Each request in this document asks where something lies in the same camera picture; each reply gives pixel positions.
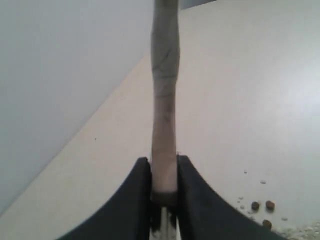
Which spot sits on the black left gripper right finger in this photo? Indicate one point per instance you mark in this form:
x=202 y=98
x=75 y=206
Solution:
x=203 y=215

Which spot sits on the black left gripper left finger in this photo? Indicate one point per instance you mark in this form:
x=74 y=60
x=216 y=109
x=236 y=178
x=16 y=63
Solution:
x=126 y=215

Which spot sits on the wooden paint brush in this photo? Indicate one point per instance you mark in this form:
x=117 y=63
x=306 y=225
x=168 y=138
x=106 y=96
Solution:
x=165 y=62

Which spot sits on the pile of pellets and grains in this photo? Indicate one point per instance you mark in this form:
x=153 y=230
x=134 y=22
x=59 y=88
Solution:
x=287 y=203

